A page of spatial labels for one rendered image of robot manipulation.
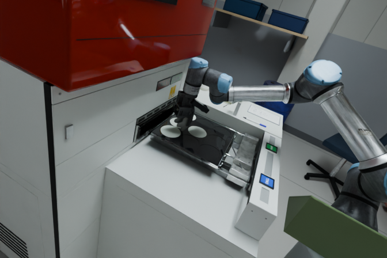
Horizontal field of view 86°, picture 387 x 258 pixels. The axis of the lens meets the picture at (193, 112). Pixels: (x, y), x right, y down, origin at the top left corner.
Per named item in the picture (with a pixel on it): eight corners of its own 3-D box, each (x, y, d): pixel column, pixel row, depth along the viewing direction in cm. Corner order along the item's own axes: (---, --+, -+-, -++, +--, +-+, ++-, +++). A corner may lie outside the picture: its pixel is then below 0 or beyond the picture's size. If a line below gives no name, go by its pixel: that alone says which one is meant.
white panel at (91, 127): (51, 198, 65) (43, 82, 47) (173, 112, 135) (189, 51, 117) (58, 204, 64) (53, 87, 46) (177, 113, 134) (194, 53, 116)
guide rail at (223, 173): (150, 139, 104) (151, 133, 103) (152, 137, 106) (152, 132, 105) (243, 188, 92) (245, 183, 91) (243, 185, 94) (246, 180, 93)
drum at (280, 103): (277, 132, 342) (302, 90, 306) (272, 145, 299) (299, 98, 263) (249, 118, 359) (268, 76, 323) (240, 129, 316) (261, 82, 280)
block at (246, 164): (232, 162, 96) (235, 158, 95) (234, 158, 99) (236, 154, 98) (249, 170, 94) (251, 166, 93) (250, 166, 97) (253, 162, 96)
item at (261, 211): (234, 227, 74) (249, 201, 68) (254, 150, 121) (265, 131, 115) (258, 242, 72) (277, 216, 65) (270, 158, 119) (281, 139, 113)
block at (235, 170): (228, 173, 89) (231, 167, 88) (230, 168, 92) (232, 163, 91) (246, 181, 87) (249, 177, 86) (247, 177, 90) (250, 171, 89)
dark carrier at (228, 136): (150, 132, 97) (150, 131, 97) (182, 108, 126) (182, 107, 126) (217, 166, 89) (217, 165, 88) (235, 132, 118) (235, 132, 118)
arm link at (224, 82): (232, 86, 93) (210, 77, 96) (234, 73, 82) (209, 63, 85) (224, 101, 91) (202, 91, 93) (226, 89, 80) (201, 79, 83)
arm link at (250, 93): (309, 87, 101) (209, 88, 106) (320, 75, 91) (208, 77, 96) (313, 109, 97) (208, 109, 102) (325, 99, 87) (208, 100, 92)
